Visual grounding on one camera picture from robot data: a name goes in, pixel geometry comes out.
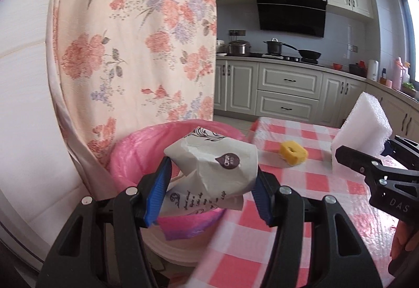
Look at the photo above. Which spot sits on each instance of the dark bottle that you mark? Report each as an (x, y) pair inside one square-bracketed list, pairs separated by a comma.
[(383, 76)]

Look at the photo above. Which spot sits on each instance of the black cooking pot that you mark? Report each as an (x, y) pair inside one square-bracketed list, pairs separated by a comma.
[(274, 47)]

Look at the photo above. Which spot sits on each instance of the white lower kitchen cabinets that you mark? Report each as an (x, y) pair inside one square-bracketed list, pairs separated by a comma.
[(288, 91)]

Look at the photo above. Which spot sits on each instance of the black frying pan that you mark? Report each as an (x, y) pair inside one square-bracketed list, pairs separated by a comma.
[(309, 54)]

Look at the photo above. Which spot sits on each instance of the black range hood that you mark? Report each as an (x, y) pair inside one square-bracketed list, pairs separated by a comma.
[(291, 13)]

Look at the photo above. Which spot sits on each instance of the white bottle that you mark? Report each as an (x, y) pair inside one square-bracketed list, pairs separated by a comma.
[(406, 74)]

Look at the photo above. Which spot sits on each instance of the person's right hand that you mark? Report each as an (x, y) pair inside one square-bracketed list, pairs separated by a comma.
[(402, 239)]

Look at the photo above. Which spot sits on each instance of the wall power outlet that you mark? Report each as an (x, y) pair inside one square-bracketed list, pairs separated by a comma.
[(237, 32)]

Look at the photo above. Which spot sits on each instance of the pink checked tablecloth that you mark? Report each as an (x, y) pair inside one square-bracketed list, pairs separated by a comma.
[(327, 183)]

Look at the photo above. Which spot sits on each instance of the silver pressure cooker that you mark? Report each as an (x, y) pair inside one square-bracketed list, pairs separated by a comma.
[(239, 48)]

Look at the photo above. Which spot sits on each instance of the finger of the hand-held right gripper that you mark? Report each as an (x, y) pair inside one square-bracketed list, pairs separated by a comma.
[(356, 160), (406, 149)]

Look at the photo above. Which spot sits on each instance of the kitchen window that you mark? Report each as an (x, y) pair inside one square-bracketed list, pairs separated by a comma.
[(413, 39)]

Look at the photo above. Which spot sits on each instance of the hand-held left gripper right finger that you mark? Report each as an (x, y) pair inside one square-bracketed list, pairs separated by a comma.
[(262, 199)]

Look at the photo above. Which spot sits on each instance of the floral curtain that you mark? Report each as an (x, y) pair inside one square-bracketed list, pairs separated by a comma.
[(131, 45)]

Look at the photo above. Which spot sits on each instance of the small green potted plant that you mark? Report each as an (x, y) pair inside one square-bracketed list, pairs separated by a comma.
[(409, 87)]

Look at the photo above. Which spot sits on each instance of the yellow sponge piece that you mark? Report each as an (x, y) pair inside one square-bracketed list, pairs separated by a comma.
[(291, 152)]

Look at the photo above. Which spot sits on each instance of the black gas stove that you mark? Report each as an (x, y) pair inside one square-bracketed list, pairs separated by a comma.
[(288, 58)]

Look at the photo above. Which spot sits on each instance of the dark pot with red lid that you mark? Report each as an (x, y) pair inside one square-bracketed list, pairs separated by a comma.
[(356, 69)]

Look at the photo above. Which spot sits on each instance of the pink bottle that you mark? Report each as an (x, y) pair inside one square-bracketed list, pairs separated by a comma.
[(397, 73)]

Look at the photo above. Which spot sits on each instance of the white printed paper packet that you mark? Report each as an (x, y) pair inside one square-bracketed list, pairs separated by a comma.
[(212, 170)]

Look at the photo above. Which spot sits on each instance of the white kettle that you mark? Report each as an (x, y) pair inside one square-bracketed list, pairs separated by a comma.
[(373, 69)]

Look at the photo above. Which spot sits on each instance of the pink-lined trash bin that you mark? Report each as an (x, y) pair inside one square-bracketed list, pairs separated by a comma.
[(131, 157)]

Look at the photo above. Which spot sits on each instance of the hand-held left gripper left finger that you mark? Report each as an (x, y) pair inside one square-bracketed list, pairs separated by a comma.
[(157, 193)]

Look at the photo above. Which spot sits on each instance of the white foam block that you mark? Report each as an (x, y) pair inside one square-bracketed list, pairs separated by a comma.
[(360, 124)]

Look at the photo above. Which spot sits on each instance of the small wall socket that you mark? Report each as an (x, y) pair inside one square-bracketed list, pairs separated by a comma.
[(352, 48)]

